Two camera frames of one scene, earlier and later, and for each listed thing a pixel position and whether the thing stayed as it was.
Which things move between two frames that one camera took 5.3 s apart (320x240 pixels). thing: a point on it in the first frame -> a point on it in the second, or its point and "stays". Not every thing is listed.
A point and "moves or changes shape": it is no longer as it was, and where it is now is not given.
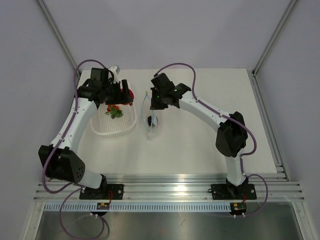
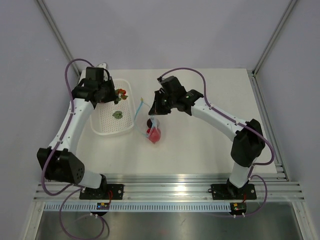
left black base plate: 106,192 stays
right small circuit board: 238,208 stays
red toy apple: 132,95 -> 154,134
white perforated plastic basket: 114,119 stays
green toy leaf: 114,113 moves or changes shape
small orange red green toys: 112,107 moves or changes shape
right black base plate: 224,192 stays
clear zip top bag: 150,119 moves or changes shape
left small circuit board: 105,206 stays
